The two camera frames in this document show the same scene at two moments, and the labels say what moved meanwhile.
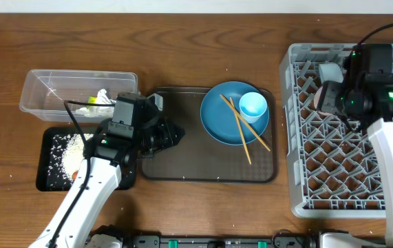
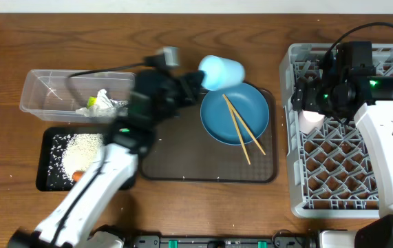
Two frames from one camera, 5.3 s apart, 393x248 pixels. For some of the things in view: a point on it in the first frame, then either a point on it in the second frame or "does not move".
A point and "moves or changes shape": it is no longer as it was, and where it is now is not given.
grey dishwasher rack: [336, 171] does not move
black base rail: [226, 241] does not move
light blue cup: [252, 105] -> [220, 71]
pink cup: [316, 101] moves or changes shape
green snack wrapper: [92, 100] does not move
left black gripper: [170, 133] -> [184, 82]
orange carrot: [74, 175] does not move
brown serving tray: [199, 157] does not move
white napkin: [96, 111] does not move
